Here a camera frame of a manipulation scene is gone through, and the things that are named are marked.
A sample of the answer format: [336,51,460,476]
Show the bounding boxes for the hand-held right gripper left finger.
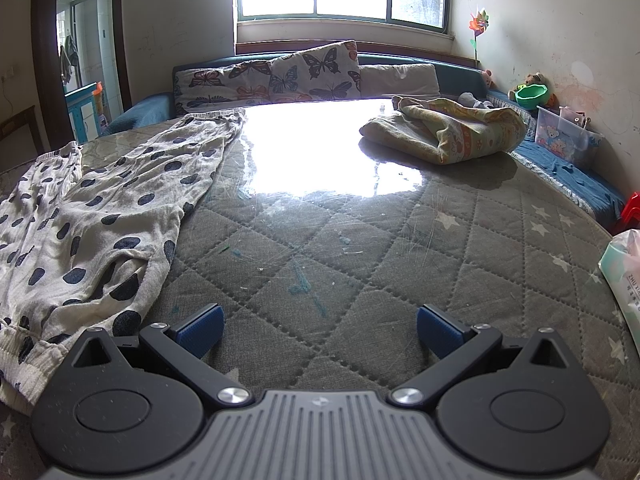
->
[62,304,253,408]

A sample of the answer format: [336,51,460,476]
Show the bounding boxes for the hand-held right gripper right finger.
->
[390,304,581,408]

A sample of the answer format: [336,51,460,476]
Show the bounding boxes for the white polka dot pants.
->
[0,109,248,417]

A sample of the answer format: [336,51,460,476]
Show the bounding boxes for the hanging clothes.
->
[59,34,81,86]

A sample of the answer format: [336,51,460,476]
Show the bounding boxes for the grey quilted star mattress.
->
[0,99,640,480]

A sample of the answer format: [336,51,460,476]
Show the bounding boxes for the pale green tissue packet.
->
[597,229,640,361]

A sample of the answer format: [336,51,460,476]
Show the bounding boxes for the yellow printed folded blanket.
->
[359,95,528,166]

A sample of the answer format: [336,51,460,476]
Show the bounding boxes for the red plastic stool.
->
[611,191,640,236]

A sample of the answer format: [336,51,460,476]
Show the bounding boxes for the clear plastic storage box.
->
[535,106,603,167]

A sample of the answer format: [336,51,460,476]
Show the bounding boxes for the blue corner sofa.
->
[97,50,628,236]

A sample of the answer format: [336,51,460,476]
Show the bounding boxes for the grey plush toy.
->
[457,92,496,110]

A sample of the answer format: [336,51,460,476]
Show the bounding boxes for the long butterfly print pillow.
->
[172,59,275,116]

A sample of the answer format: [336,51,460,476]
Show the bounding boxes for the beige cushion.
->
[359,63,441,101]

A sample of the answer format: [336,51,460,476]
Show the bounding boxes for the green plastic bowl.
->
[515,85,551,110]

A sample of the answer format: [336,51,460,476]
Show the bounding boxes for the blue cabinet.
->
[64,82,103,143]

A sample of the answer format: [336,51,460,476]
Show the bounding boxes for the brown plush toy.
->
[509,72,556,106]

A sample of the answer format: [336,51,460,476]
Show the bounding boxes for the wooden chair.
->
[0,105,46,158]

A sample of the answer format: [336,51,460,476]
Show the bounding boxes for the square butterfly print pillow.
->
[269,40,362,105]

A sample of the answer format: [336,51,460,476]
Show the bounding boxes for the colourful pinwheel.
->
[467,8,493,66]

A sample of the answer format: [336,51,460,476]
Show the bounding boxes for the dark wooden door frame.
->
[31,0,132,143]

